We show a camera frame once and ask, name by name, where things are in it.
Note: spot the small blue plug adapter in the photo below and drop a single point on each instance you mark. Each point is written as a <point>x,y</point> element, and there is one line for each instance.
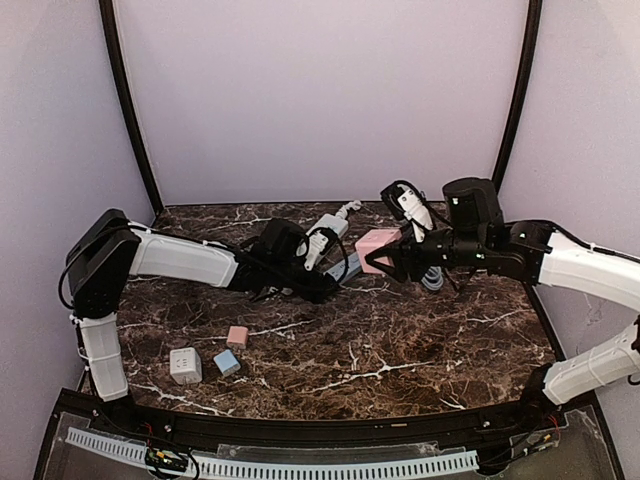
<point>227,363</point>

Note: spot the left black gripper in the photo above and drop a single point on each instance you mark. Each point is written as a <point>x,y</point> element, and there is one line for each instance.
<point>310,286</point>

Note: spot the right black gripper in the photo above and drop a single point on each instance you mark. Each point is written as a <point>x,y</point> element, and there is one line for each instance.
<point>407,257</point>

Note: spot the small pink plug adapter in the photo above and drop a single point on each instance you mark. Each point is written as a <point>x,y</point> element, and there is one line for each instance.
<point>237,337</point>

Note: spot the large pink cube socket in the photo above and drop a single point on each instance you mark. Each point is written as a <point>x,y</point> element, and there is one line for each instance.
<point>373,240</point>

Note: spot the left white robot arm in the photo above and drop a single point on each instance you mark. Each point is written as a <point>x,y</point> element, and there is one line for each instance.
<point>116,251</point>

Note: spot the white multicolour power strip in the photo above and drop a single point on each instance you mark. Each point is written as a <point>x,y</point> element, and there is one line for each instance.
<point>338,221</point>

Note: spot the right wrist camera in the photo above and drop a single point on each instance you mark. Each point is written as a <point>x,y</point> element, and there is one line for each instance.
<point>405,202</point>

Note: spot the grey-blue power strip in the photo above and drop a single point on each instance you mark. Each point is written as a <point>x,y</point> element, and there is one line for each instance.
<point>345,270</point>

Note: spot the right black frame post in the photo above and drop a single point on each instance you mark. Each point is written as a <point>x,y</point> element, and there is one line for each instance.
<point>521,83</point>

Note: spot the white slotted cable duct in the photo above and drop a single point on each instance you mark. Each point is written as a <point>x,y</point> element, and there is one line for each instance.
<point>411,461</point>

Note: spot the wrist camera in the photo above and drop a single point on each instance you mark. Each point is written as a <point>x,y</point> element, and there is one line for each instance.
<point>405,202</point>
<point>313,246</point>

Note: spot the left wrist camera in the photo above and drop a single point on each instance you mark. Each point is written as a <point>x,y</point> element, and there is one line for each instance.
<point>313,246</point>

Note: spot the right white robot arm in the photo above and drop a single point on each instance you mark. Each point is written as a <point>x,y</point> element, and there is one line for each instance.
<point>535,252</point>

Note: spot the black frame post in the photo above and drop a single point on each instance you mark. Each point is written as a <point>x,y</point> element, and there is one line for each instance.
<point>521,83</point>
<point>127,107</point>

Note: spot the small circuit board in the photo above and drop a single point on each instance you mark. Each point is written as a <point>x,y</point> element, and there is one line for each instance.
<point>166,459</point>

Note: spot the black front table rail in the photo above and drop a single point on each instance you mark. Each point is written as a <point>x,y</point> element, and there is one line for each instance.
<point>486,428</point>

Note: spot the left black frame post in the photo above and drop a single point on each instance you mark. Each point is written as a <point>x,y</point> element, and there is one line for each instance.
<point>127,107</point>

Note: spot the white cube socket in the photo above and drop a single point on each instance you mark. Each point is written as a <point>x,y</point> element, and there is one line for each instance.
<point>185,366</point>

